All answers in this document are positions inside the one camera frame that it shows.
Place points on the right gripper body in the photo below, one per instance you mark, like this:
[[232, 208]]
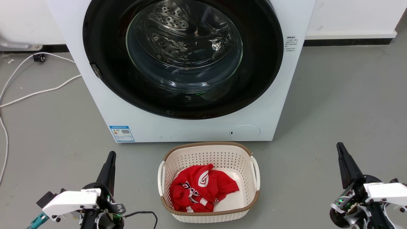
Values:
[[356, 203]]

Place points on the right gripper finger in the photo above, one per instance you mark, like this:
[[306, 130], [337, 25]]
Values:
[[345, 173], [354, 171]]

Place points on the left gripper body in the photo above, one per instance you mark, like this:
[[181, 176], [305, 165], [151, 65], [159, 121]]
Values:
[[106, 218]]

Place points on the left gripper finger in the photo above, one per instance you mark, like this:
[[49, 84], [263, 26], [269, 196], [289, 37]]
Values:
[[106, 173], [112, 178]]

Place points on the round black washing machine door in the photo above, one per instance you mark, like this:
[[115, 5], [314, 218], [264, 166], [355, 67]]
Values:
[[105, 38]]

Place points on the white washing machine body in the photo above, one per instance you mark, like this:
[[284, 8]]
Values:
[[143, 127]]

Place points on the blue energy label sticker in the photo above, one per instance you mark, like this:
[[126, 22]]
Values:
[[121, 133]]

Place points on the red printed garment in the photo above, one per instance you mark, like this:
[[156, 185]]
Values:
[[197, 187]]

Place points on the cream perforated laundry basket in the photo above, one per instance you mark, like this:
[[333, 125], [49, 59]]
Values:
[[206, 156]]

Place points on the round white filter cover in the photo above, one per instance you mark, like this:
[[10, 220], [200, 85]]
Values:
[[244, 132]]

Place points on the small black plug box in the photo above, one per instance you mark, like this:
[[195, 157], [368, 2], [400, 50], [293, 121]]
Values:
[[39, 57]]

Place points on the small printed text label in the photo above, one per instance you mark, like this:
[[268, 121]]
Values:
[[290, 44]]

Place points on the steel perforated washer drum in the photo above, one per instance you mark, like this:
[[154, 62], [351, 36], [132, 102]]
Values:
[[168, 19]]

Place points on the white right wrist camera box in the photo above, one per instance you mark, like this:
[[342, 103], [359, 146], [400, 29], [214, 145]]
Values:
[[388, 192]]

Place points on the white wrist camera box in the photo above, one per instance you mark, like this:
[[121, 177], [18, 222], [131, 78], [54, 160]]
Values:
[[70, 202], [388, 192]]

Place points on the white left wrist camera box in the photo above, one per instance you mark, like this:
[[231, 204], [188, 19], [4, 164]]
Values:
[[70, 202]]

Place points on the grey metal bracket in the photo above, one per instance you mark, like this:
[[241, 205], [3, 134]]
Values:
[[16, 45]]

